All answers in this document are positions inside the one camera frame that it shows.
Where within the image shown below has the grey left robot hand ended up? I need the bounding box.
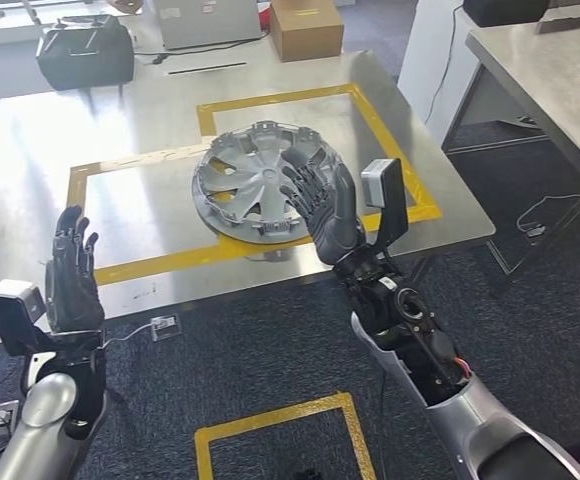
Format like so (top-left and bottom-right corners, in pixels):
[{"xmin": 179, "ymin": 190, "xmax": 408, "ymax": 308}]
[{"xmin": 45, "ymin": 205, "xmax": 106, "ymax": 334}]

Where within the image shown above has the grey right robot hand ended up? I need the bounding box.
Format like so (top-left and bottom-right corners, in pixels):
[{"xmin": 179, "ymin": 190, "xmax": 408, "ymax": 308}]
[{"xmin": 279, "ymin": 146, "xmax": 367, "ymax": 268}]

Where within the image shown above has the silver plastic wheel hubcap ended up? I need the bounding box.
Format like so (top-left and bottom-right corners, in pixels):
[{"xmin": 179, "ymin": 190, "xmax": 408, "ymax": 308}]
[{"xmin": 191, "ymin": 120, "xmax": 344, "ymax": 246}]

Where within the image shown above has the yellow tape on table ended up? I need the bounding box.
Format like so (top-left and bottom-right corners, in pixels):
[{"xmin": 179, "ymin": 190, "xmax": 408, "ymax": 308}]
[{"xmin": 66, "ymin": 82, "xmax": 442, "ymax": 287}]

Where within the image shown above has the large steel table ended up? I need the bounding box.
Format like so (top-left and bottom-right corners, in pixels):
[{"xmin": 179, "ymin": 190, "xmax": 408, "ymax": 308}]
[{"xmin": 0, "ymin": 49, "xmax": 496, "ymax": 352}]

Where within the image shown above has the brown cardboard box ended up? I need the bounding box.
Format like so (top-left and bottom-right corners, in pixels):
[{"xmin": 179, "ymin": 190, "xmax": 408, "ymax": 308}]
[{"xmin": 269, "ymin": 0, "xmax": 345, "ymax": 63}]

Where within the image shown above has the white partition panel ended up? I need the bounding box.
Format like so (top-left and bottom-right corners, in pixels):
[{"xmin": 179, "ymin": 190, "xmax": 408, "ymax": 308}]
[{"xmin": 397, "ymin": 0, "xmax": 481, "ymax": 147}]

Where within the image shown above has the yellow floor tape square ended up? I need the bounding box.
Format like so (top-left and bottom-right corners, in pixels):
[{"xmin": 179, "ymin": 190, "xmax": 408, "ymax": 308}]
[{"xmin": 193, "ymin": 392, "xmax": 377, "ymax": 480}]

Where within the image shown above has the black duffel bag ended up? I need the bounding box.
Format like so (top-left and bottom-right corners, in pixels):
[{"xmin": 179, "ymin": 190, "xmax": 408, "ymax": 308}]
[{"xmin": 36, "ymin": 14, "xmax": 136, "ymax": 92}]

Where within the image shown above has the white equipment case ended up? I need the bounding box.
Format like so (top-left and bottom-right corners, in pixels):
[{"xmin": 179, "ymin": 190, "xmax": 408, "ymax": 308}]
[{"xmin": 152, "ymin": 0, "xmax": 263, "ymax": 51}]

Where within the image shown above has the black case on table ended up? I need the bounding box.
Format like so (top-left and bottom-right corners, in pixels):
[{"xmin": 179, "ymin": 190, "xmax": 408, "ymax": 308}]
[{"xmin": 462, "ymin": 0, "xmax": 551, "ymax": 28}]

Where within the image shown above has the small steel table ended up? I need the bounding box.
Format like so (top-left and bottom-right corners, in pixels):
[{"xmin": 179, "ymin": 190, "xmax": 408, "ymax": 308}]
[{"xmin": 442, "ymin": 13, "xmax": 580, "ymax": 276}]

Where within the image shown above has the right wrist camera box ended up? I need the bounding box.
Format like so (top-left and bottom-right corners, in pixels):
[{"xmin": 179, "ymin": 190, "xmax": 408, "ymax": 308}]
[{"xmin": 360, "ymin": 157, "xmax": 410, "ymax": 254}]

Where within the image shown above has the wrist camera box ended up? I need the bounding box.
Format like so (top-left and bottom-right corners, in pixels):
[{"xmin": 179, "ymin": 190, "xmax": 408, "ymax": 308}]
[
  {"xmin": 360, "ymin": 157, "xmax": 410, "ymax": 254},
  {"xmin": 0, "ymin": 279, "xmax": 47, "ymax": 358}
]

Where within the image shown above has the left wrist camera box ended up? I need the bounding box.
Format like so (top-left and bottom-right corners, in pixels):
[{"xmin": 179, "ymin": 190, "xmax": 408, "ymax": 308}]
[{"xmin": 0, "ymin": 279, "xmax": 47, "ymax": 358}]

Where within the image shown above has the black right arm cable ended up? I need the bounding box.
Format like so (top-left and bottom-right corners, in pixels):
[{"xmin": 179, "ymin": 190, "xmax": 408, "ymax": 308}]
[{"xmin": 378, "ymin": 370, "xmax": 389, "ymax": 480}]

